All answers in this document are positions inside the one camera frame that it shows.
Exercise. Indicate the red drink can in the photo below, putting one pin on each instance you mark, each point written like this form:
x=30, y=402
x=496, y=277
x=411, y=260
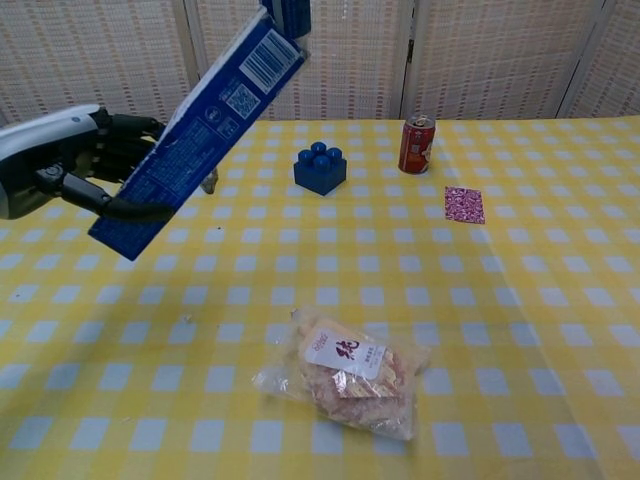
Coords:
x=416, y=147

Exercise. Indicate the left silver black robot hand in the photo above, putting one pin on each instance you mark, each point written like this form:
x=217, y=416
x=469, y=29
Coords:
x=40, y=150

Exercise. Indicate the blue white toothpaste box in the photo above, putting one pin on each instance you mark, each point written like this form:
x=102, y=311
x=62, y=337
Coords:
x=200, y=135

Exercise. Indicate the yellow white checked tablecloth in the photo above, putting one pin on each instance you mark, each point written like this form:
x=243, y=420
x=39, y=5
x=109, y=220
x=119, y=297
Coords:
x=450, y=300

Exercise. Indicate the dark screen hinge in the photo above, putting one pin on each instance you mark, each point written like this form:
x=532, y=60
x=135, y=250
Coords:
x=410, y=50

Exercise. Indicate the woven folding screen panel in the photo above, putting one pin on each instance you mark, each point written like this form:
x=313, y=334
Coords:
x=500, y=60
x=620, y=70
x=350, y=60
x=75, y=50

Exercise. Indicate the clear plastic snack bag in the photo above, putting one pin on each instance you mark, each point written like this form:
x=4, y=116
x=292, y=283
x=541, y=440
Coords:
x=350, y=375

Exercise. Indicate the blue toy building block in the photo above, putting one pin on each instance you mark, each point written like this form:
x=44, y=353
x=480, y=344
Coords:
x=320, y=172

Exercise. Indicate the pink patterned square packet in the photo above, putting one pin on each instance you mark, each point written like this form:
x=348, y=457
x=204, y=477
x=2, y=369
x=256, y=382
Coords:
x=465, y=205

